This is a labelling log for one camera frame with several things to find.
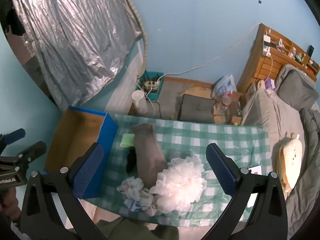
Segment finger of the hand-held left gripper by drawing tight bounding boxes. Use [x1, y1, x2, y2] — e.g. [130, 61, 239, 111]
[14, 141, 47, 170]
[0, 128, 26, 145]

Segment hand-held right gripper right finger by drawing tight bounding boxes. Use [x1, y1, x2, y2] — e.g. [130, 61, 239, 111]
[200, 143, 288, 240]

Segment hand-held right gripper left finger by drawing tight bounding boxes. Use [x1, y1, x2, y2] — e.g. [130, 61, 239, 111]
[20, 142, 107, 240]

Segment blue cardboard box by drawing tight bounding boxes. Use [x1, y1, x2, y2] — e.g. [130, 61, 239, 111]
[44, 106, 118, 199]

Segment white bath loofah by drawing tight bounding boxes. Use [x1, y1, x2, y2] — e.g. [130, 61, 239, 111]
[149, 154, 207, 215]

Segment white plastic bag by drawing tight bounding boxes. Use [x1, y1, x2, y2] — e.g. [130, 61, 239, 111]
[117, 176, 159, 217]
[213, 74, 237, 97]

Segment grey fleece sock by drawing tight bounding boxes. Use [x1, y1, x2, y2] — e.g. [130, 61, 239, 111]
[131, 123, 168, 188]

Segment person's left hand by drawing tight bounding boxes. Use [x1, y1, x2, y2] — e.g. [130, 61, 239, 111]
[0, 187, 20, 220]

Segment green checked tablecloth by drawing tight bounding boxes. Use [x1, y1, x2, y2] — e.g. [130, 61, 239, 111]
[77, 114, 272, 228]

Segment black glove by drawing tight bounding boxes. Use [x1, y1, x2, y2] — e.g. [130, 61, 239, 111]
[126, 148, 137, 173]

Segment green sponge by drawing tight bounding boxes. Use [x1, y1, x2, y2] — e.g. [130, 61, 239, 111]
[120, 133, 135, 148]

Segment toast plush pillow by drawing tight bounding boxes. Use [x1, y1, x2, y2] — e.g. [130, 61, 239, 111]
[279, 134, 303, 193]

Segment grey seat cushion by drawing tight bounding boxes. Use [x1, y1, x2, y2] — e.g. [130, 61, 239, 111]
[178, 94, 216, 123]

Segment clear plastic bottle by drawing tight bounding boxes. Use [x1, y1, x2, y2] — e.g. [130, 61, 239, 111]
[220, 92, 232, 113]

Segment person's olive trousers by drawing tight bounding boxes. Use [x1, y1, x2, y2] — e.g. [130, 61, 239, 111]
[92, 217, 180, 240]

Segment brown cardboard box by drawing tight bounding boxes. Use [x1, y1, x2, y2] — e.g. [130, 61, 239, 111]
[214, 91, 244, 125]

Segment grey bed sheet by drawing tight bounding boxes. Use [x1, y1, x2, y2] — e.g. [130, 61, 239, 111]
[242, 89, 308, 175]

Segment grey duvet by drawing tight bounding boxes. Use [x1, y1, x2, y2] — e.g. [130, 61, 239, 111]
[287, 107, 320, 240]

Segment teal plastic basket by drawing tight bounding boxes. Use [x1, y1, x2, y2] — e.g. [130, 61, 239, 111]
[136, 70, 164, 100]

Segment white power strip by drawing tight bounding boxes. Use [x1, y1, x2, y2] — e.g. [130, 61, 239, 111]
[142, 79, 160, 89]

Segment silver foil curtain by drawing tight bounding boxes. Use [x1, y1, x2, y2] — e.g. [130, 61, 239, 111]
[11, 0, 147, 105]

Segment grey pillow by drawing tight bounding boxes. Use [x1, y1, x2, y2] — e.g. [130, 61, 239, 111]
[275, 64, 317, 110]

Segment wooden headboard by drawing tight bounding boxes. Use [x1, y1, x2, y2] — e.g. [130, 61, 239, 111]
[236, 23, 320, 93]

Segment white power adapter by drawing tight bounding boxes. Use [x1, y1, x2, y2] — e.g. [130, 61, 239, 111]
[262, 35, 272, 55]

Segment white power cable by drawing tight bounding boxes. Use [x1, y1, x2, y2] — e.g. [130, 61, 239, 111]
[157, 23, 262, 79]

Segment ribbed beige hose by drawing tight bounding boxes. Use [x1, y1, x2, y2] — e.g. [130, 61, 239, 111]
[119, 0, 148, 80]

